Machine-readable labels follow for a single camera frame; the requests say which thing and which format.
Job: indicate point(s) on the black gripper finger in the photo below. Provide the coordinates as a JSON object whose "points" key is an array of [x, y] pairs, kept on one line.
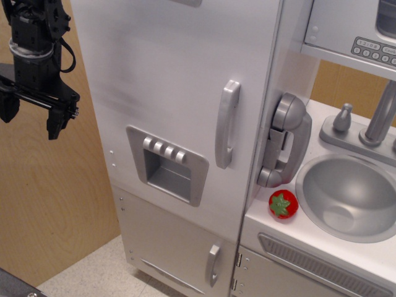
{"points": [[9, 106], [58, 119]]}

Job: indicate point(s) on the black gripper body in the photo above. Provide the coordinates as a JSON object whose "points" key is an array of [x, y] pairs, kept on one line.
{"points": [[35, 77]]}

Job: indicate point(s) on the white toy fridge door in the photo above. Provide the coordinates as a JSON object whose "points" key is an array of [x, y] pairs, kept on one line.
{"points": [[161, 66]]}

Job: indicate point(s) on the silver fridge handle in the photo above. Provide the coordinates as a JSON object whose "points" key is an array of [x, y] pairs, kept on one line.
{"points": [[228, 102]]}

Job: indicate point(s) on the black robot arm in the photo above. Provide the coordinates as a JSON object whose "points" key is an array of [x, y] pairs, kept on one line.
{"points": [[36, 43]]}

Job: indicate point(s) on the silver ice dispenser panel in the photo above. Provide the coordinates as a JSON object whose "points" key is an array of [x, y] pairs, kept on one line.
{"points": [[168, 167]]}

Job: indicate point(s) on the black case corner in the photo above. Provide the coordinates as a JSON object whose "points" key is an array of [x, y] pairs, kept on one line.
{"points": [[15, 287]]}

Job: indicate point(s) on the white lower freezer door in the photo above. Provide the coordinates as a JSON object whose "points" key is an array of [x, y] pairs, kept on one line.
{"points": [[171, 249]]}

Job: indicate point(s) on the red toy strawberry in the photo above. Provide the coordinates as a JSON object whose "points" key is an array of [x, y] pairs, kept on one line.
{"points": [[283, 204]]}

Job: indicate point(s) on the silver oven vent panel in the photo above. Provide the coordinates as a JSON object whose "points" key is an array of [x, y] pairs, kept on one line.
{"points": [[321, 270]]}

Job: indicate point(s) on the silver toy sink basin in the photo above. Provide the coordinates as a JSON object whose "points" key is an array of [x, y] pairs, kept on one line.
{"points": [[348, 197]]}

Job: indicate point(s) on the white toy kitchen counter unit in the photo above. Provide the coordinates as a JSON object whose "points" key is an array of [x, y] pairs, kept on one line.
{"points": [[256, 273]]}

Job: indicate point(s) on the white toy microwave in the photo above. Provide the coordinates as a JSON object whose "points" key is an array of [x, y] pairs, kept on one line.
{"points": [[355, 34]]}

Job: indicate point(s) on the silver toy faucet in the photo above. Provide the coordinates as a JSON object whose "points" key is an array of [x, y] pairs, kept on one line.
{"points": [[373, 140]]}

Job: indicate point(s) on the silver lower freezer handle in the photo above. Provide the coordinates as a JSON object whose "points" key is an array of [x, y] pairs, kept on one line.
{"points": [[211, 270]]}

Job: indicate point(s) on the silver toy wall phone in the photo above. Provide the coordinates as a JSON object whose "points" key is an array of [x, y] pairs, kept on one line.
{"points": [[287, 143]]}

